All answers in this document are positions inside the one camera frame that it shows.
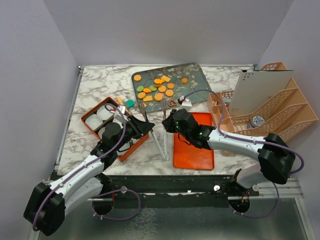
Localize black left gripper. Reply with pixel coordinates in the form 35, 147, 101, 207
114, 114, 155, 152

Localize brown heart chocolate cookie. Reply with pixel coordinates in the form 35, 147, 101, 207
168, 99, 177, 108

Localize silver metal tongs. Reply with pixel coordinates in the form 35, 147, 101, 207
137, 101, 168, 162

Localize round biscuit cookie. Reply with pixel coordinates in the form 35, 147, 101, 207
158, 85, 167, 93
133, 74, 142, 82
167, 83, 175, 89
154, 93, 164, 102
165, 89, 174, 97
137, 92, 146, 100

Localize orange cookie tin box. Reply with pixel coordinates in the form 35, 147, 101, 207
80, 96, 150, 162

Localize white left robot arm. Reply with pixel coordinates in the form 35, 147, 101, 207
23, 116, 155, 236

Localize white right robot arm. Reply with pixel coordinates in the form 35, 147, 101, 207
162, 109, 296, 196

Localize rectangular yellow biscuit front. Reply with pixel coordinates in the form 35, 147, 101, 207
139, 102, 147, 109

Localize rectangular yellow biscuit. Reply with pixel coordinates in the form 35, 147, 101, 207
139, 102, 147, 109
161, 75, 171, 83
143, 95, 153, 102

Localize teal grey eraser block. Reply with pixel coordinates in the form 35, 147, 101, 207
125, 99, 135, 109

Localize round biscuit cookie front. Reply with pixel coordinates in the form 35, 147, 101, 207
154, 93, 164, 102

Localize rectangular yellow biscuit middle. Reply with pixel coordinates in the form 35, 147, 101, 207
143, 95, 153, 102

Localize orange tin lid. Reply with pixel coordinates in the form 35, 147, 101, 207
173, 110, 215, 171

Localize orange fish cookie left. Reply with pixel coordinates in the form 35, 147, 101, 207
143, 88, 152, 94

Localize orange fish cookie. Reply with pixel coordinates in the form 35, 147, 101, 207
143, 88, 152, 94
154, 78, 165, 85

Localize green macaron left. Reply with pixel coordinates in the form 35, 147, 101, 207
136, 85, 144, 93

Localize green macaron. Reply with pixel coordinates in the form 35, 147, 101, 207
136, 85, 144, 93
149, 85, 157, 92

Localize green macaron right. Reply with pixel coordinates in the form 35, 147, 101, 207
149, 85, 157, 92

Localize dark floral serving tray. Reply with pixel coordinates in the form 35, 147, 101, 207
131, 62, 211, 113

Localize orange fish cookie upper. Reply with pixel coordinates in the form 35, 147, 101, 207
154, 78, 165, 85

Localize rectangular yellow biscuit upper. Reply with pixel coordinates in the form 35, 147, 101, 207
161, 75, 171, 83

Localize white paper cupcake liner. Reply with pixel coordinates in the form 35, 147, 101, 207
85, 114, 103, 130

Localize blue patterned round jar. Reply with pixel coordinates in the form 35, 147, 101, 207
247, 115, 265, 129

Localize white perforated board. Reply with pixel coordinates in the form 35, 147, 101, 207
228, 70, 294, 116

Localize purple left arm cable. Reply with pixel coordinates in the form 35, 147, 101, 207
32, 103, 142, 232

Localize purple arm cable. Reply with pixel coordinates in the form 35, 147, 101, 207
32, 103, 142, 232
182, 89, 305, 219

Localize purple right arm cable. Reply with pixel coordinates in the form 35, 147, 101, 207
182, 89, 305, 219

